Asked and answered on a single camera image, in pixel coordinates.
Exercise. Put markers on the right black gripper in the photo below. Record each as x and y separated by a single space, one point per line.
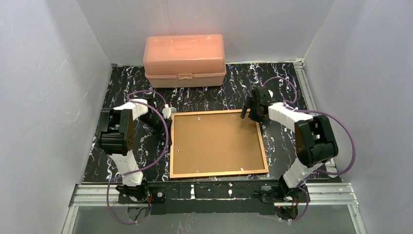
251 108

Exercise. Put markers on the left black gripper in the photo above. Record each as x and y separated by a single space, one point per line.
164 129

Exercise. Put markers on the brown wooden picture frame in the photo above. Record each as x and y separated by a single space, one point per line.
172 145

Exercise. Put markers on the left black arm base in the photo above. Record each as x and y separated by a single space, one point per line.
142 194

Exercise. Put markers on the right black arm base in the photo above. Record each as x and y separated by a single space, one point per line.
274 194

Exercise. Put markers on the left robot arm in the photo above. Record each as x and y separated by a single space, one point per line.
116 134

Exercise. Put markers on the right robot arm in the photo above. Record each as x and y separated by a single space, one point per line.
314 137

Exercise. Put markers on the pink plastic storage box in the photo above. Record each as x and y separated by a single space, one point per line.
185 61

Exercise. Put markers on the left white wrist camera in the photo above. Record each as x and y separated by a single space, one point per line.
167 111

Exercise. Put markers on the aluminium front rail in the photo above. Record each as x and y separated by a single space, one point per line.
101 194

